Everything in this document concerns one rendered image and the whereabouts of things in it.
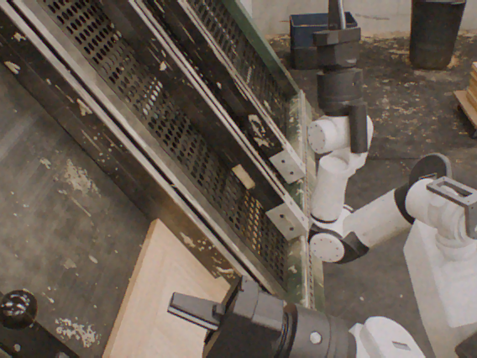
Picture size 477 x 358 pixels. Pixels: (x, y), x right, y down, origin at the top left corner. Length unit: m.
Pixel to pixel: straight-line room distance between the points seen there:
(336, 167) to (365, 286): 1.67
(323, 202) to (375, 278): 1.67
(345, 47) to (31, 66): 0.55
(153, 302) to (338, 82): 0.52
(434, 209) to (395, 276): 1.99
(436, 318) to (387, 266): 2.01
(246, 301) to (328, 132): 0.51
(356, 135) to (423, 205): 0.25
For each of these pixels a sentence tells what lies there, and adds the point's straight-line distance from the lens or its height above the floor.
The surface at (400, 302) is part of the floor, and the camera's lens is 2.68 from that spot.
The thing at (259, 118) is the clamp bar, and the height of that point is 1.14.
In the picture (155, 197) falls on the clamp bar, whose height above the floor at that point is 1.35.
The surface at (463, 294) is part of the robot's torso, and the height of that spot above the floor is 1.34.
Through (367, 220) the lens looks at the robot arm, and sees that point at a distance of 1.13.
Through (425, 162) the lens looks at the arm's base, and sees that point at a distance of 1.06.
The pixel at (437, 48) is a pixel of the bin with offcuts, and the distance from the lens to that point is 5.24.
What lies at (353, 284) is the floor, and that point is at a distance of 2.72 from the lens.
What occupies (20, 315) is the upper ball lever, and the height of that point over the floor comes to 1.55.
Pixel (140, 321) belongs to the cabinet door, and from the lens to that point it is 0.86.
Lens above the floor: 1.90
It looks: 33 degrees down
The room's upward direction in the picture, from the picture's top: 3 degrees counter-clockwise
